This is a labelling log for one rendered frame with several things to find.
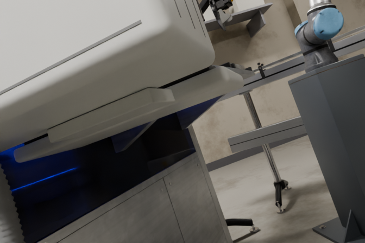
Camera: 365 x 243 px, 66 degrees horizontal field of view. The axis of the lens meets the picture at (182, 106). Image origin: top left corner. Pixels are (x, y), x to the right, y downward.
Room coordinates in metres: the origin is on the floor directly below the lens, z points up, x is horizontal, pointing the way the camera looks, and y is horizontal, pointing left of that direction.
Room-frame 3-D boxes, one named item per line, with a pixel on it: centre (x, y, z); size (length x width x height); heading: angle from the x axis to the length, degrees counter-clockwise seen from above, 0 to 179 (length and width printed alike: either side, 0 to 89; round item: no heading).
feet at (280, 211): (2.11, -0.49, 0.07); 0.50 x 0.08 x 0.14; 154
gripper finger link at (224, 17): (1.20, -0.30, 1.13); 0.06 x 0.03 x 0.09; 64
